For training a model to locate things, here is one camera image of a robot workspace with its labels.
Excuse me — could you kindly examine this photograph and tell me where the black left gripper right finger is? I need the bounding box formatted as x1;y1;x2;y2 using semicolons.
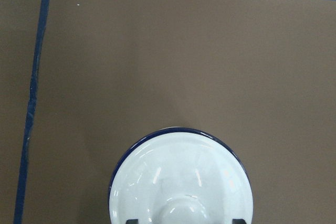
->
232;219;246;224

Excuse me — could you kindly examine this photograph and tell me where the white enamel cup blue rim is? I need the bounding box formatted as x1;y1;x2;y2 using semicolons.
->
109;126;249;188

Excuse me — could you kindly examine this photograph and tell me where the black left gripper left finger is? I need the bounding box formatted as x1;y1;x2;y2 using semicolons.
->
126;219;139;224

